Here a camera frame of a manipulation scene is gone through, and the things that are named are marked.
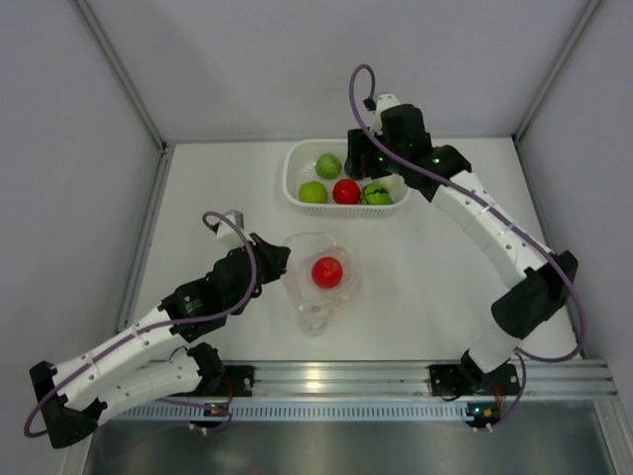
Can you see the right aluminium frame post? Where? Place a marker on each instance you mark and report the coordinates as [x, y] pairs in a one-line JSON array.
[[555, 70]]

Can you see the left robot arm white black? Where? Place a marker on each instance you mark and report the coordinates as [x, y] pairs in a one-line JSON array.
[[163, 354]]

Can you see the green fake watermelon ball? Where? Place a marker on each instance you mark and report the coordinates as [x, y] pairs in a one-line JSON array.
[[375, 194]]

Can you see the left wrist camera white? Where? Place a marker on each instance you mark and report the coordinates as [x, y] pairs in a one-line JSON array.
[[225, 233]]

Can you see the rough green fake lime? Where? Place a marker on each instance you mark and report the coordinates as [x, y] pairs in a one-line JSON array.
[[328, 166]]

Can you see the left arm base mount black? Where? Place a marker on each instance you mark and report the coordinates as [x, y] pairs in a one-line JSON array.
[[234, 380]]

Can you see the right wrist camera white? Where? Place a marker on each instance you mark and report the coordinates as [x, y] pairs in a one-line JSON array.
[[377, 106]]

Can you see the left aluminium frame post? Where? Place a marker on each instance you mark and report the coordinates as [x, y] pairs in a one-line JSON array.
[[113, 190]]

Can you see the clear zip top bag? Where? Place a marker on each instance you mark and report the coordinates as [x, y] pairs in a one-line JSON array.
[[315, 306]]

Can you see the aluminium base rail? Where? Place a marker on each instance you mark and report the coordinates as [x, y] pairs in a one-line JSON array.
[[573, 380]]

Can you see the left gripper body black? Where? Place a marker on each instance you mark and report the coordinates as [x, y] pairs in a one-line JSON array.
[[269, 268]]

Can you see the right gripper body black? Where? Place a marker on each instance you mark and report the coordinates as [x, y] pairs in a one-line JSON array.
[[377, 163]]

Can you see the red fake tomato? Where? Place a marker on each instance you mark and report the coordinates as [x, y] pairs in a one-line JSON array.
[[346, 192]]

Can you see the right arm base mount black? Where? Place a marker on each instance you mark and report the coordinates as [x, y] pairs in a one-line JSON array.
[[454, 380]]

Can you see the aluminium frame post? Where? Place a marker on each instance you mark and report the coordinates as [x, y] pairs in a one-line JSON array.
[[113, 190], [555, 70]]

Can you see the red fake apple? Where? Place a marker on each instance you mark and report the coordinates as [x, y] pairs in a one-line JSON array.
[[327, 272]]

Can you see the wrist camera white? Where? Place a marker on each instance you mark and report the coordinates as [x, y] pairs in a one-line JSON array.
[[225, 233], [377, 106]]

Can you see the slotted grey cable duct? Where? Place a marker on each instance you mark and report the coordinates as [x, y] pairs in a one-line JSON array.
[[369, 411]]

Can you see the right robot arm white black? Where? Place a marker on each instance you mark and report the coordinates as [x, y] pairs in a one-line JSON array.
[[535, 277]]

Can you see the green fake fruit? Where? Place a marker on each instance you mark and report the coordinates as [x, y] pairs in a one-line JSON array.
[[313, 192]]

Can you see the white perforated plastic basket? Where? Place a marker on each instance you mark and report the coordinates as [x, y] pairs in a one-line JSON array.
[[300, 167]]

